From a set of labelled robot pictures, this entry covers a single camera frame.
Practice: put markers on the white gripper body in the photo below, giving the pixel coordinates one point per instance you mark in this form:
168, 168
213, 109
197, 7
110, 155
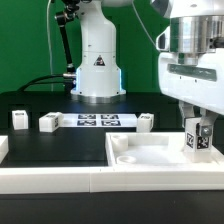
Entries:
201, 85

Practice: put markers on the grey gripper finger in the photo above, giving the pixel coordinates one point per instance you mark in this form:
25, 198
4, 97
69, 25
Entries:
186, 111
206, 123

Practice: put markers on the white square table top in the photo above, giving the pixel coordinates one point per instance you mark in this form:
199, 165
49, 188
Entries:
154, 149

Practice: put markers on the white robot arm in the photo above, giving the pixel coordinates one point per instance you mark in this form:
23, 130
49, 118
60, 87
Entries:
190, 63

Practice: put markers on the white sheet with markers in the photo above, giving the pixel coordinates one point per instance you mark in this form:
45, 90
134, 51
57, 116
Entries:
99, 120

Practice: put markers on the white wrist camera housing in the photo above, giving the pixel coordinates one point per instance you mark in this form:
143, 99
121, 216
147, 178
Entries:
163, 40

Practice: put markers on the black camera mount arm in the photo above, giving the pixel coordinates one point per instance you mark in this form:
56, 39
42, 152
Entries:
62, 18

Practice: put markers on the white front fence wall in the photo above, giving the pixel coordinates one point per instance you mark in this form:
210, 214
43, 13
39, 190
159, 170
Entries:
109, 179

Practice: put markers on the white fence wall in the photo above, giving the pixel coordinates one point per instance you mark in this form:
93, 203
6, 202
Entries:
3, 147
109, 179

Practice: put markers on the white left fence wall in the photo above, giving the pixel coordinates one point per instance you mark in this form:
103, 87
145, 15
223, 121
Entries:
3, 147

